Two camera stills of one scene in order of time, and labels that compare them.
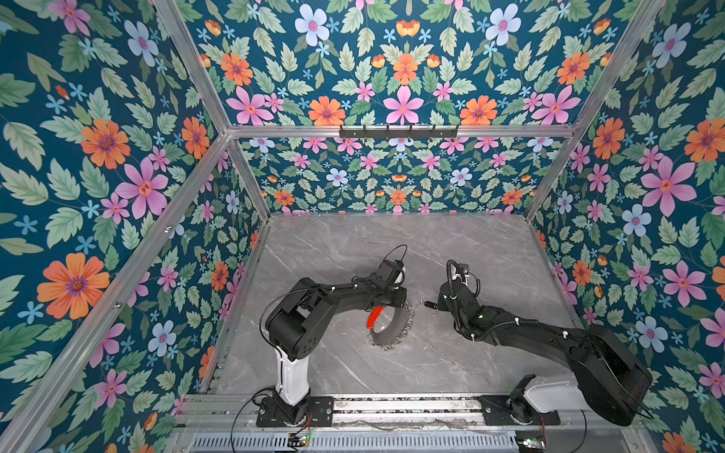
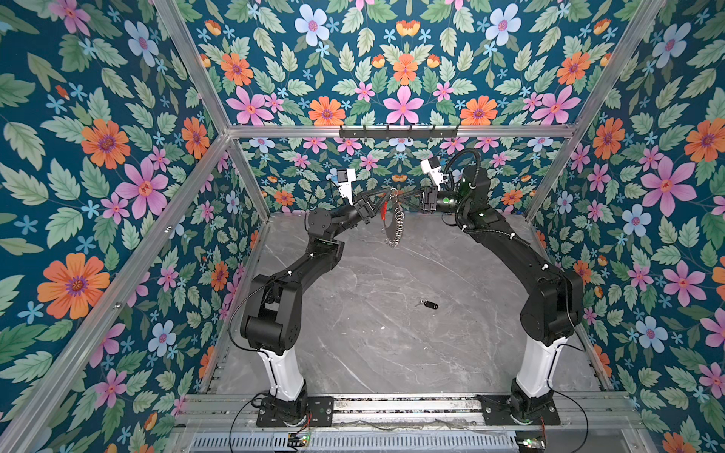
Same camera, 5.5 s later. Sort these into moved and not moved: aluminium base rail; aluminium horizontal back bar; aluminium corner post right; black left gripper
Moved: black left gripper
Not moved: aluminium corner post right; aluminium horizontal back bar; aluminium base rail
